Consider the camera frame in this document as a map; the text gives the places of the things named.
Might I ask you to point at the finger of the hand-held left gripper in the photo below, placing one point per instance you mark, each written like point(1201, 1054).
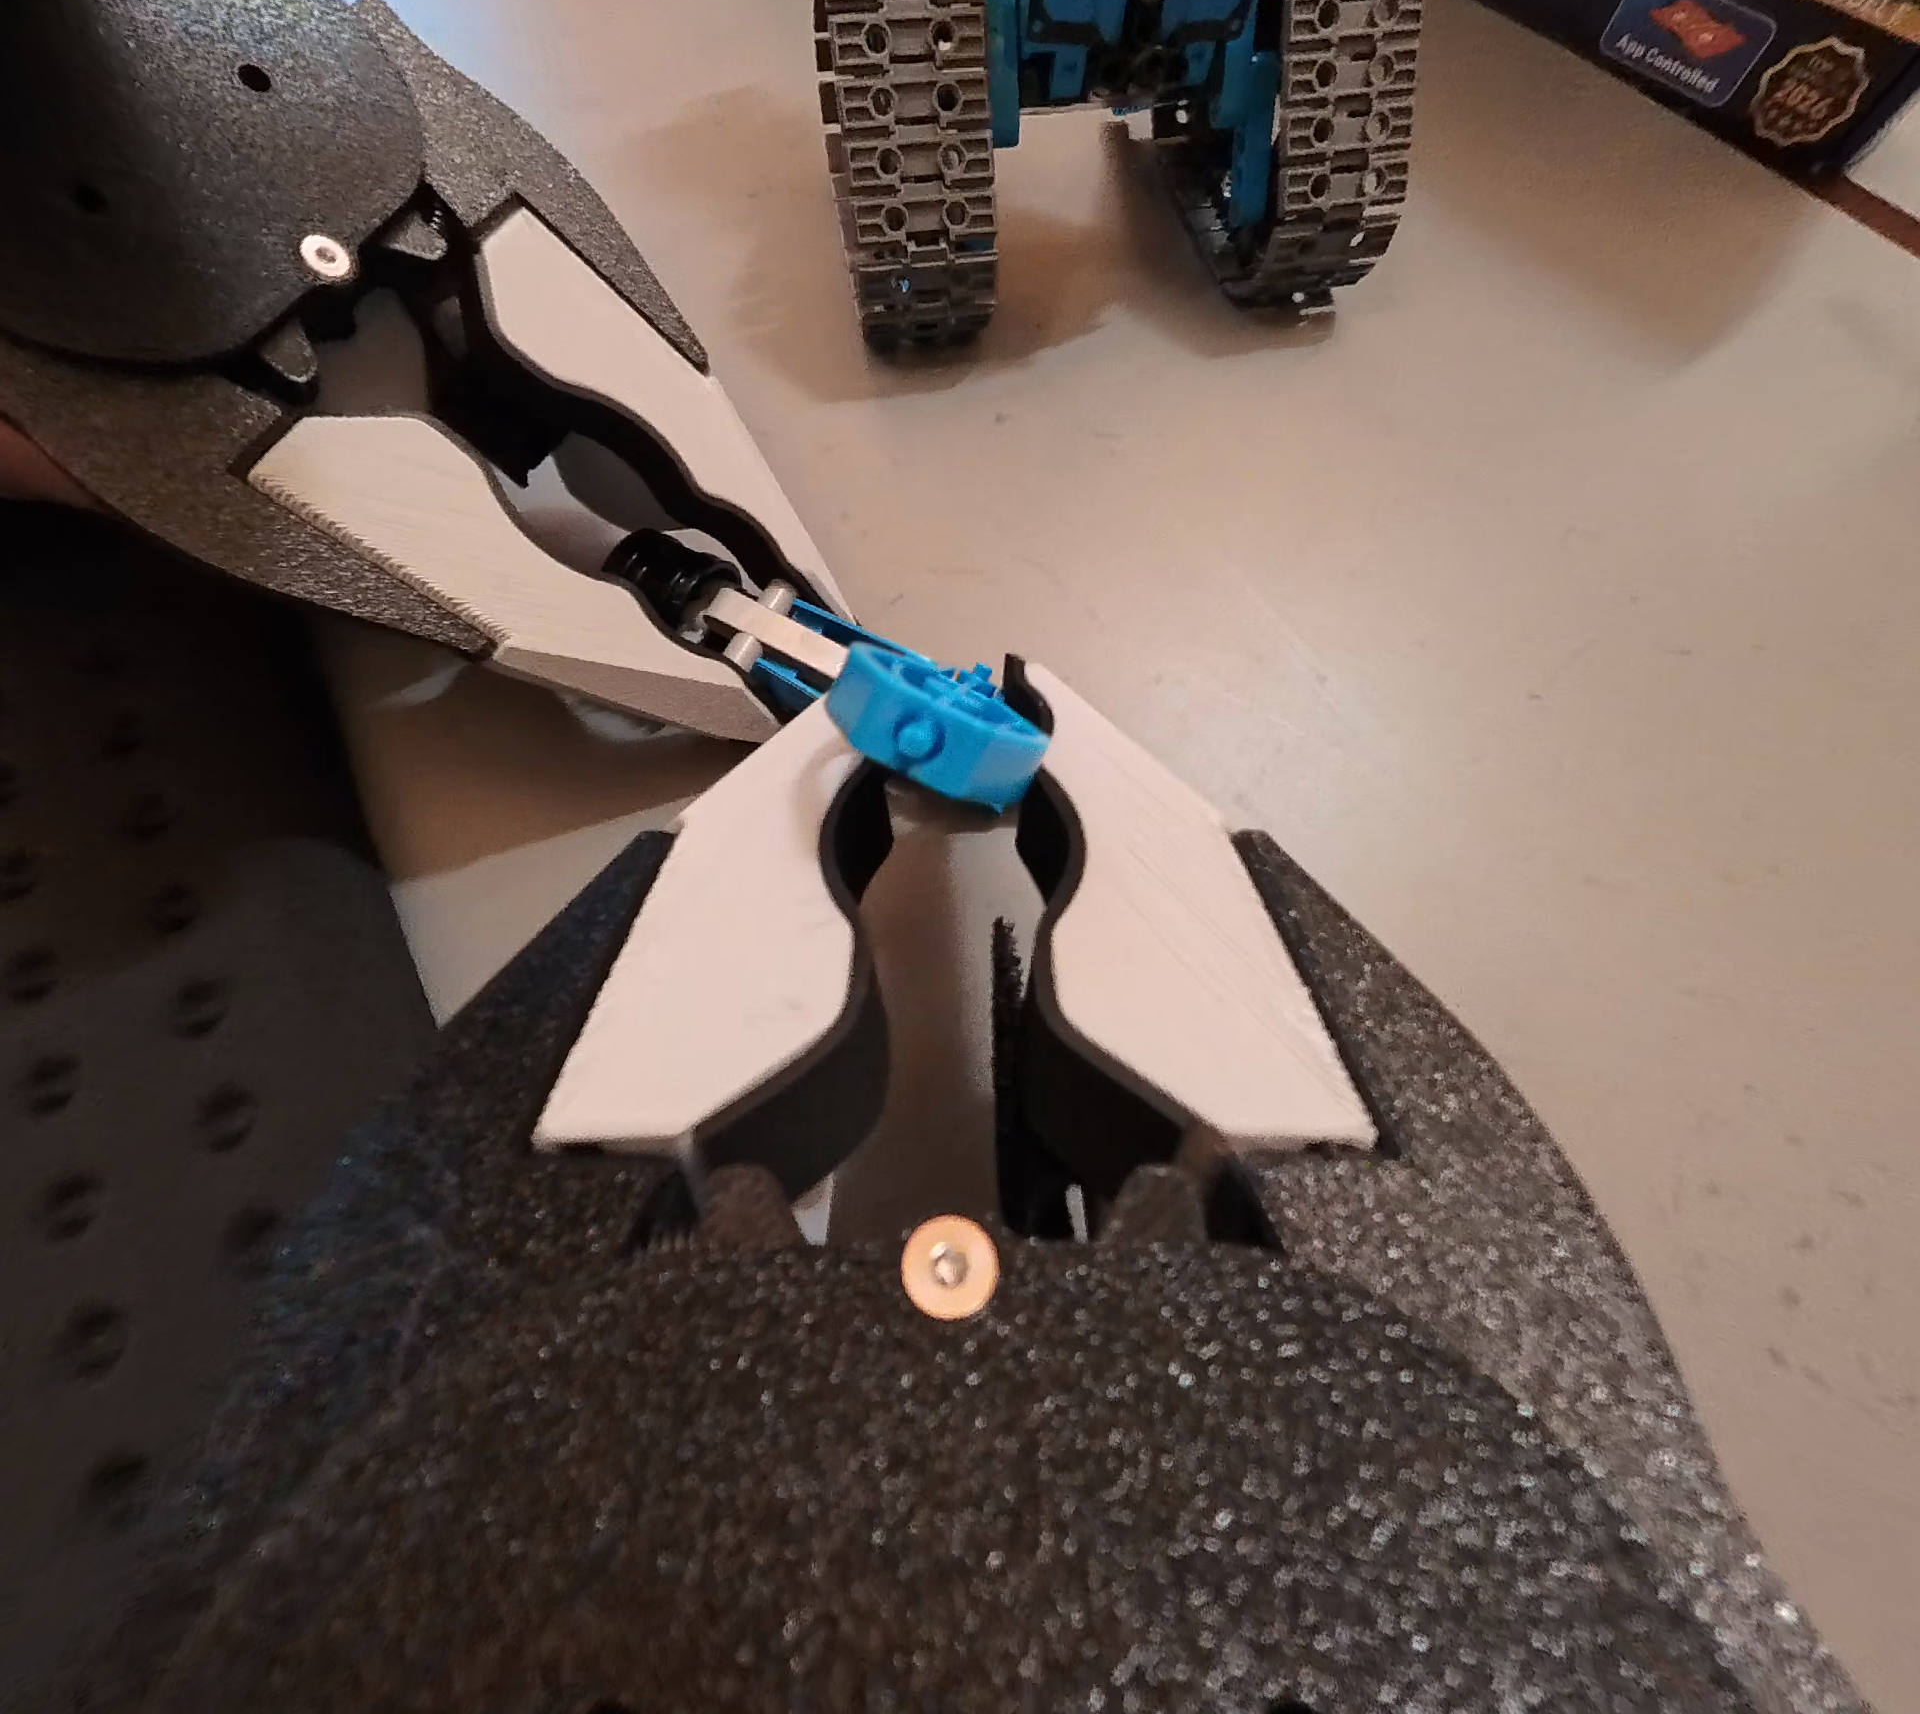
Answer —
point(630, 335)
point(451, 529)

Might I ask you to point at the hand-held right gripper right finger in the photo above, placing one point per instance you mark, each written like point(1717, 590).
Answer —
point(1201, 979)

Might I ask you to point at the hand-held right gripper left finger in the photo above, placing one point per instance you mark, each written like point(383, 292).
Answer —
point(704, 979)

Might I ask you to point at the blue grey brick assembly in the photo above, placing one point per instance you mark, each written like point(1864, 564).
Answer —
point(750, 618)

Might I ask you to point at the blue round brick piece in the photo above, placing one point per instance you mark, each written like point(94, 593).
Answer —
point(930, 724)

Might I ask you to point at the white desk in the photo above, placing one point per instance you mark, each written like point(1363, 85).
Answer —
point(1350, 545)

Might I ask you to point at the black dimpled mat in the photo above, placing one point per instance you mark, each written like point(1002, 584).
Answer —
point(151, 995)

